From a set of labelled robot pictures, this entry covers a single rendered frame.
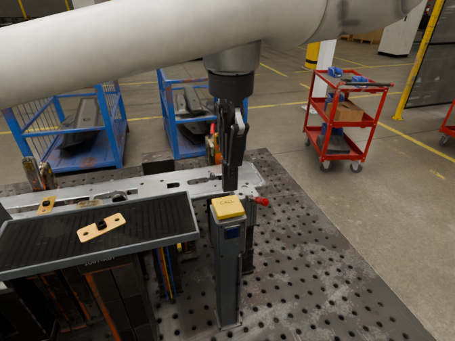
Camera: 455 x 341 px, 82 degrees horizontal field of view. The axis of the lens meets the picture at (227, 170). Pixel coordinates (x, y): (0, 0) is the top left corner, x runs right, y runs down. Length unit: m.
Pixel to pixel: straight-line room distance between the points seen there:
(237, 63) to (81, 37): 0.22
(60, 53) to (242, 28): 0.14
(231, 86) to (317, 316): 0.78
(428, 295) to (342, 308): 1.22
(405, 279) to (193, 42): 2.09
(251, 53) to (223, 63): 0.04
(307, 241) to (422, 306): 1.10
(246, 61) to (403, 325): 0.92
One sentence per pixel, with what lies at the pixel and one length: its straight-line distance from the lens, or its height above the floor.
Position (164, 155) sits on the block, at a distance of 1.05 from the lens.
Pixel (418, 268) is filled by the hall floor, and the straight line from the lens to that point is 2.31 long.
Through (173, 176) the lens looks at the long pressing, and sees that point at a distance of 0.97.
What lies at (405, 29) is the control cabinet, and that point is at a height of 0.82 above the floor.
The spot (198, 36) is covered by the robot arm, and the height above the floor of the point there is 1.51.
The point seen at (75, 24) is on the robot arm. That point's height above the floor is 1.52.
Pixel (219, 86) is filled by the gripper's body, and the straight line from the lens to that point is 0.42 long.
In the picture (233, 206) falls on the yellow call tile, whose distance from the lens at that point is 0.57.
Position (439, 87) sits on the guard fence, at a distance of 5.33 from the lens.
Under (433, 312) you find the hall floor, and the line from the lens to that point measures 2.12.
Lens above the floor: 1.53
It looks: 33 degrees down
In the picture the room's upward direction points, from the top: straight up
